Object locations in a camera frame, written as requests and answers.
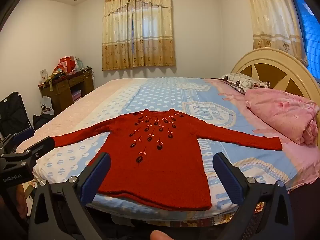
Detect pink folded quilt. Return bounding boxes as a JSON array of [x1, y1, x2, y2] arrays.
[[244, 88, 320, 145]]

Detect small black bag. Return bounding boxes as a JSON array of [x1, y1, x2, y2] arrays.
[[32, 114, 55, 131]]

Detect red gift bag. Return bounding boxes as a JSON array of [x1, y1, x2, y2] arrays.
[[59, 56, 77, 73]]

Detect striped scarf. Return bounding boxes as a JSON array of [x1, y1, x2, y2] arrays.
[[41, 70, 67, 91]]

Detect person's right hand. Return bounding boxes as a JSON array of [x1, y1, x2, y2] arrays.
[[150, 229, 173, 240]]

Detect blue printed bed sheet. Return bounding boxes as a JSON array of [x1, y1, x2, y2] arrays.
[[15, 76, 320, 220]]

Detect window with grille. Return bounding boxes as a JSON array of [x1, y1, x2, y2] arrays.
[[291, 0, 320, 80]]

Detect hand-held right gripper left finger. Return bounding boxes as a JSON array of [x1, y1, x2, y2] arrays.
[[28, 152, 112, 240]]

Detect white paper bag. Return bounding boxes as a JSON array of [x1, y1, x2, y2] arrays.
[[41, 97, 54, 116]]

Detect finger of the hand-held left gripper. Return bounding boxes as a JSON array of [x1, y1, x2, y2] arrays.
[[23, 136, 56, 161], [0, 127, 35, 153]]

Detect large black bag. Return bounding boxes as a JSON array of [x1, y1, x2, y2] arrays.
[[0, 92, 35, 138]]

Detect white patterned pillow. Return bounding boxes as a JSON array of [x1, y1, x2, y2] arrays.
[[221, 73, 271, 95]]

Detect red embroidered knit sweater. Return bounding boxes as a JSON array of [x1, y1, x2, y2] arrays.
[[51, 109, 283, 212]]

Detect dark wooden desk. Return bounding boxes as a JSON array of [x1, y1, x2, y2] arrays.
[[38, 69, 95, 115]]

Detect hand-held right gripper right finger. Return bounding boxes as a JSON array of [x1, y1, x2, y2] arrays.
[[212, 152, 295, 240]]

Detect cream wooden headboard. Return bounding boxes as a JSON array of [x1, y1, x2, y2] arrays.
[[230, 47, 320, 123]]

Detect beige floral window curtain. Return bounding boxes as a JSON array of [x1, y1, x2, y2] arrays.
[[101, 0, 177, 71], [244, 0, 309, 67]]

